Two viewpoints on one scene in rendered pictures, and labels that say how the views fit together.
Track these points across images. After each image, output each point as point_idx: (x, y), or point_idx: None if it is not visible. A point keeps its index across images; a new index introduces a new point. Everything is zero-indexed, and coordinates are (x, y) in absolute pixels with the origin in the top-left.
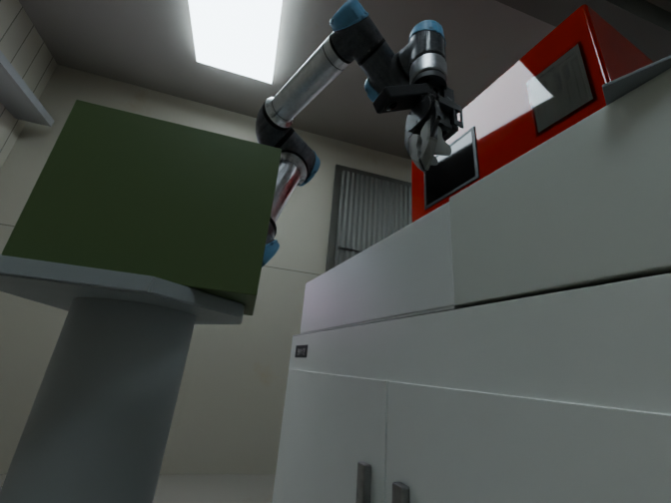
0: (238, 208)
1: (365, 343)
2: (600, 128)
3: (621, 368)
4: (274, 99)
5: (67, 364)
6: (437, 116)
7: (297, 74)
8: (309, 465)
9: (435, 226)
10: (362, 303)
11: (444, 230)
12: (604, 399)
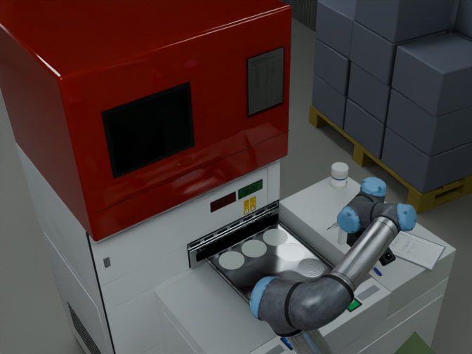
0: None
1: (345, 352)
2: (423, 273)
3: (411, 311)
4: (356, 288)
5: None
6: None
7: (376, 262)
8: None
9: (385, 300)
10: (343, 342)
11: (388, 300)
12: (408, 317)
